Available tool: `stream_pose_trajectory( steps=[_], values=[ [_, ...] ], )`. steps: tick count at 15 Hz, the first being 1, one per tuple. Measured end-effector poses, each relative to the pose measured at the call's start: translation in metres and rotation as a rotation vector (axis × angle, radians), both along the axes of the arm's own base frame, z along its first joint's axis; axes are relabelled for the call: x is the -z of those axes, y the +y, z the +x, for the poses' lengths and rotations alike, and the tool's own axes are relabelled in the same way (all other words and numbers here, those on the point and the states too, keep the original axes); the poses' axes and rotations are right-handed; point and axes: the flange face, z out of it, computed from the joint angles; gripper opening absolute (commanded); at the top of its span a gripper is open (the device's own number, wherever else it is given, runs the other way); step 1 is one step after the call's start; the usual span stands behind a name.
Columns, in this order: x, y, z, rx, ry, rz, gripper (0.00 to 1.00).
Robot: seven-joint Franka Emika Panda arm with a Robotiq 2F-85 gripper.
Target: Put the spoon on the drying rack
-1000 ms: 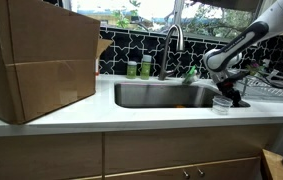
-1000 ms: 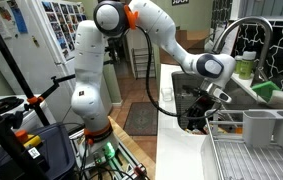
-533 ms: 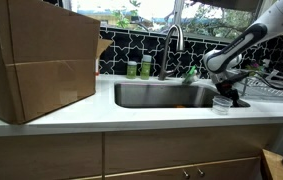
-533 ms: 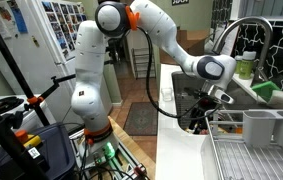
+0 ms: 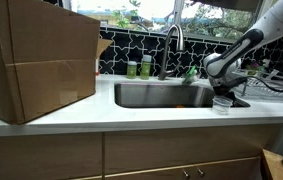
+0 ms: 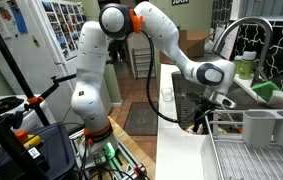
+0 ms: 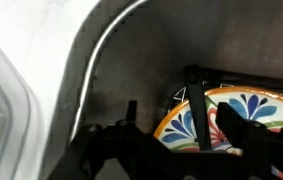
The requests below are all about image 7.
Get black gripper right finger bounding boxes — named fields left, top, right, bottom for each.
left=216, top=101, right=283, bottom=180

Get clear plastic container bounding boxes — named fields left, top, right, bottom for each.
left=0, top=34, right=47, bottom=180

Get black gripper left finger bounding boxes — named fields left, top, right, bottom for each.
left=46, top=99, right=182, bottom=180

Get black wire plate holder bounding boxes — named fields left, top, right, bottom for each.
left=162, top=66, right=283, bottom=113

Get stainless steel sink basin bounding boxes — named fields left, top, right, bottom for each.
left=39, top=0, right=283, bottom=180

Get colourful floral ceramic plate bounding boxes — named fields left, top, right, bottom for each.
left=152, top=85, right=283, bottom=180

